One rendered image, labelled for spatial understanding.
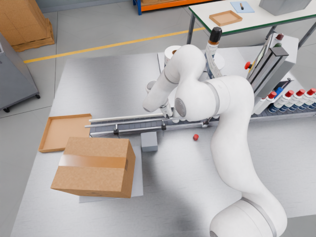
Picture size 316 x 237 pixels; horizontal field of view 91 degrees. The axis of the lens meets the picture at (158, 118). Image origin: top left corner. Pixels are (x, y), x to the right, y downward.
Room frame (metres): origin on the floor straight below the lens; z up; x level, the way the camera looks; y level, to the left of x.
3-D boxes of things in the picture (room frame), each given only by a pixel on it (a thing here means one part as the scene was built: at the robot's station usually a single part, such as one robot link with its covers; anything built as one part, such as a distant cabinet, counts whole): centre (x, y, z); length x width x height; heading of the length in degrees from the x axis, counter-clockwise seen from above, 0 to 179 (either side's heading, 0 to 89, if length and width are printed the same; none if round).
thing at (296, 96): (0.66, -0.91, 0.98); 0.05 x 0.05 x 0.20
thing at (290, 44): (0.53, -0.47, 1.38); 0.17 x 0.10 x 0.19; 151
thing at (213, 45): (1.22, -0.46, 1.04); 0.09 x 0.09 x 0.29
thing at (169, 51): (1.14, -0.16, 0.95); 0.20 x 0.20 x 0.14
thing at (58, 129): (0.51, 0.64, 0.85); 0.30 x 0.26 x 0.04; 96
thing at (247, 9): (2.48, -1.19, 0.81); 0.32 x 0.24 x 0.01; 3
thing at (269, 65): (0.47, -0.41, 1.16); 0.04 x 0.04 x 0.67; 6
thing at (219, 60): (1.22, -0.46, 0.89); 0.31 x 0.31 x 0.01
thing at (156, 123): (0.61, -0.35, 0.86); 1.65 x 0.08 x 0.04; 96
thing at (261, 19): (2.47, -1.47, 0.40); 1.90 x 0.75 x 0.80; 108
